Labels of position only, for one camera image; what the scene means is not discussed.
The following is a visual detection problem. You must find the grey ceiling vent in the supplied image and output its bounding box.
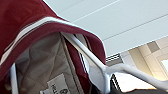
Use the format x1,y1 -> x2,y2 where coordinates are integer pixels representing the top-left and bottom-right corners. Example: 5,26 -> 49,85
105,52 -> 122,64

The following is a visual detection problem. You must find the bright window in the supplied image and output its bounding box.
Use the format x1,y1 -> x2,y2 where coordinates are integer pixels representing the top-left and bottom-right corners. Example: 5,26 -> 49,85
160,59 -> 168,74

